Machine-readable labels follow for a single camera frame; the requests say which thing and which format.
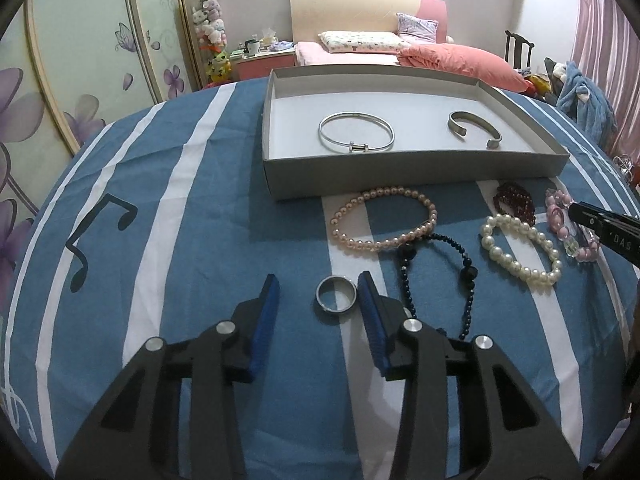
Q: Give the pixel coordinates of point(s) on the dark wooden chair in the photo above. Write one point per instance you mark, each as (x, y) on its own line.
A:
(517, 47)

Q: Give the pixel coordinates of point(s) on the bed with pink sheet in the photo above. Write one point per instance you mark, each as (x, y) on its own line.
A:
(350, 7)

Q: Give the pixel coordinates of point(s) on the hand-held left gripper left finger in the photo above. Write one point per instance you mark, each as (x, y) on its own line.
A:
(265, 320)

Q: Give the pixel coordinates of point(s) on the pile of colourful toys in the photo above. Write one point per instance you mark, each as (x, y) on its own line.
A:
(537, 85)

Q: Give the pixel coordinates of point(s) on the grey cardboard tray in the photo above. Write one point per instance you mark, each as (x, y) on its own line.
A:
(350, 170)

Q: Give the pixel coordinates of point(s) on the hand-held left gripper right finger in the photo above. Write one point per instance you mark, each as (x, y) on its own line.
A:
(372, 320)

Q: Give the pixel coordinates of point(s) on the white patterned pillow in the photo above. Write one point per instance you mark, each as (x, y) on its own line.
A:
(360, 41)

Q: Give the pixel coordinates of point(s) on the flower print sliding wardrobe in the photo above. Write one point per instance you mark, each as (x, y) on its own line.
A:
(75, 85)

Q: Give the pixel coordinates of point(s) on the blue plush robe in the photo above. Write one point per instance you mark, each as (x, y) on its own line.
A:
(590, 100)

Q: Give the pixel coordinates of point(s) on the thin silver bangle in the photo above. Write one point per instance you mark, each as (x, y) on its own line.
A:
(325, 137)

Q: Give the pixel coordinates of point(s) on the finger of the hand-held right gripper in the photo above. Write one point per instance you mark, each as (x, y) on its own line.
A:
(582, 214)

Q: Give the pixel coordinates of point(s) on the blue white striped tablecloth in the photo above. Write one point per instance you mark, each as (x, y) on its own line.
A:
(150, 270)

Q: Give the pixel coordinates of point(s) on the plush toy display tube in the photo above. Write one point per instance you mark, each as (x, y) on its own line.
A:
(210, 25)

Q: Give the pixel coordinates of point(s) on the folded pink comforter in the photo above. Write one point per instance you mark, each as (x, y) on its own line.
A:
(465, 62)

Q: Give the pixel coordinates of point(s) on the wide silver cuff bangle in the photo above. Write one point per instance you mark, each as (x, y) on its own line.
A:
(492, 132)

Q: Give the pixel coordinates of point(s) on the pink nightstand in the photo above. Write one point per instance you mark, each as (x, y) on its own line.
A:
(262, 66)

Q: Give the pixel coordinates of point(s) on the pink curtain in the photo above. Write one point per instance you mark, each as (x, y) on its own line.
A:
(607, 35)

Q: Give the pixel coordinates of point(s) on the purple pillow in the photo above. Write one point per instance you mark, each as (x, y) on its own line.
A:
(417, 27)

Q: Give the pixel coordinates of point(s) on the light blue cloth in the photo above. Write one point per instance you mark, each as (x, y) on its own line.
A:
(282, 46)

